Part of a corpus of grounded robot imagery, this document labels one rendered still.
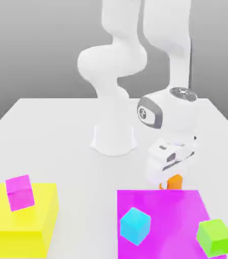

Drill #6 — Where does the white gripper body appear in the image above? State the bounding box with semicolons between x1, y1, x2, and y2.
145;150;195;186

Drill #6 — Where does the small orange cube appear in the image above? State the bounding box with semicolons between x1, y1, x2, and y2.
159;174;184;191

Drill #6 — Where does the small cyan cube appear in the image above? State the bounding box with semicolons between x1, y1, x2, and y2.
119;206;152;247

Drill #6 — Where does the small green cube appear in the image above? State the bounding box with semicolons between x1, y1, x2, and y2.
196;218;228;258

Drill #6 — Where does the small magenta cube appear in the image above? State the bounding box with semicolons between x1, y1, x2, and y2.
5;174;35;212

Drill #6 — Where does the large magenta box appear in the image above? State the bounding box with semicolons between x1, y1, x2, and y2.
116;189;225;259

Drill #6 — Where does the large yellow box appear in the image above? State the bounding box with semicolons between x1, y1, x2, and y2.
0;183;60;259

